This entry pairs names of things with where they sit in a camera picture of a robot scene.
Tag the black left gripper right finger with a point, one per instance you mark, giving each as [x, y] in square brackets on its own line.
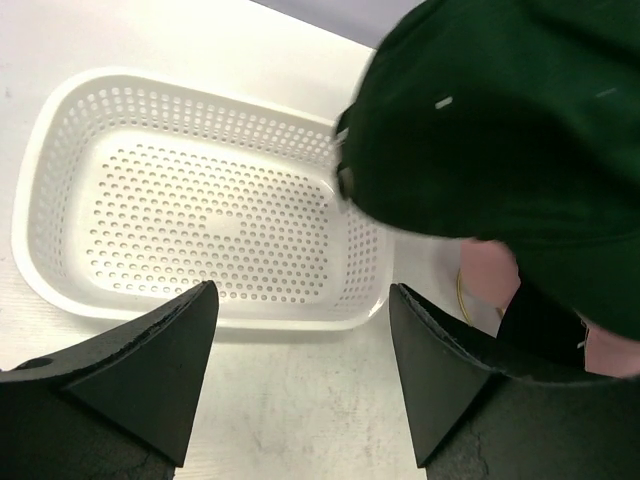
[479, 408]

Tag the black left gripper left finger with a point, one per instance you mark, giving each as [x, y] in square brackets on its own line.
[120, 405]

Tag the black baseball cap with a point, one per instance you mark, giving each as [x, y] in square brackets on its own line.
[535, 323]

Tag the gold wire hat stand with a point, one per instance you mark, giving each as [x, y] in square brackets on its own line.
[460, 299]

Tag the pink cap with white logo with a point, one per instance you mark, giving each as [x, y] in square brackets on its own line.
[608, 354]

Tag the dark green baseball cap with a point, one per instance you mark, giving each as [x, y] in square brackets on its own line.
[516, 122]

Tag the plain pink baseball cap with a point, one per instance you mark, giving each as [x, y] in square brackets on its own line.
[489, 271]

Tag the white perforated plastic basket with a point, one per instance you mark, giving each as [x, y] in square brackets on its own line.
[135, 188]

